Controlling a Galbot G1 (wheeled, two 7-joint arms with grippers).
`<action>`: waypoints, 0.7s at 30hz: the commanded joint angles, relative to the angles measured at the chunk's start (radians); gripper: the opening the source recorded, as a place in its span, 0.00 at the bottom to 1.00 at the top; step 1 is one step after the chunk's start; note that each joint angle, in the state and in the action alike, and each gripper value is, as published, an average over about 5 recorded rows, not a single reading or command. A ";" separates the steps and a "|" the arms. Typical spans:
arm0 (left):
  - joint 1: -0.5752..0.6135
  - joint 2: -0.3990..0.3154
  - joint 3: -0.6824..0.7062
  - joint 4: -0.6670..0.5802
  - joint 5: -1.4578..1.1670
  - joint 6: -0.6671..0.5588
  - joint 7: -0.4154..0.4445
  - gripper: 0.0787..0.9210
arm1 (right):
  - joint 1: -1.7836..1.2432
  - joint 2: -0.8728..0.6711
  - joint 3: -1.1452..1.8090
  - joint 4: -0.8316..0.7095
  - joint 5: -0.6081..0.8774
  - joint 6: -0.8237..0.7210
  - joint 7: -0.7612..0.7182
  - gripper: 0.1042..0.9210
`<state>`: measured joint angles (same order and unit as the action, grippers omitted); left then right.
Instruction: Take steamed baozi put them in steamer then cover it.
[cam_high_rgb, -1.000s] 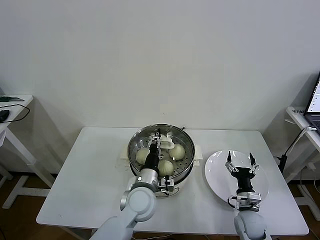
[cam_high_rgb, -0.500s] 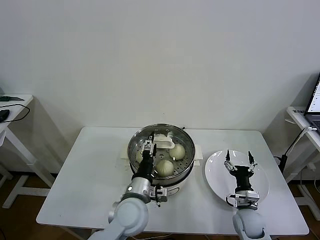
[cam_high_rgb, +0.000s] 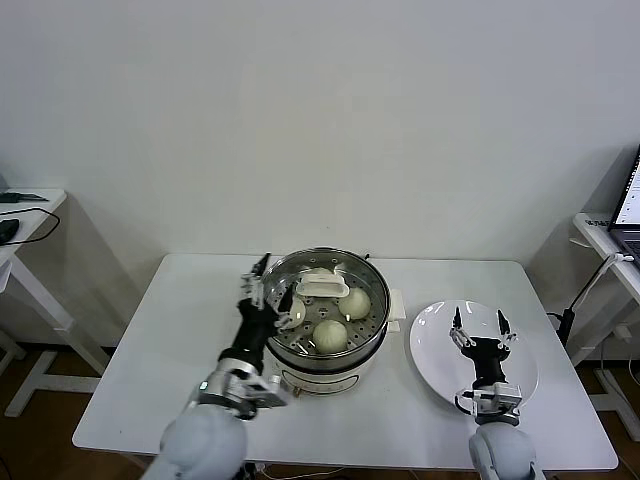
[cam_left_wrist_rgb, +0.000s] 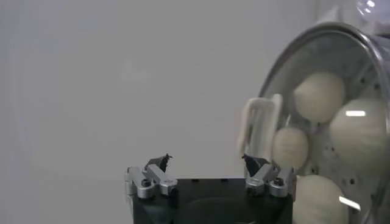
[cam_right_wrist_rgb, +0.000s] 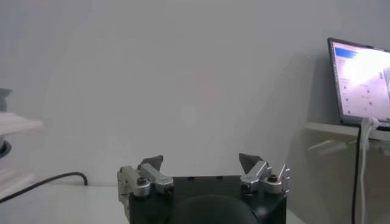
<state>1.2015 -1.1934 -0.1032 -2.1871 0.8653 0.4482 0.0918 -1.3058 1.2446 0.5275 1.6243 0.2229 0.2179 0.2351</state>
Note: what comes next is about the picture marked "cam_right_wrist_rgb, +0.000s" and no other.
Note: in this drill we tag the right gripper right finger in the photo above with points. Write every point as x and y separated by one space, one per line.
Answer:
257 173

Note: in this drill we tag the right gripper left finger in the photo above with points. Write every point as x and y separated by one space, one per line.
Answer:
153 176

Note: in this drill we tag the white side table with laptop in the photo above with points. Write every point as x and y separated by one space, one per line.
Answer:
329 158

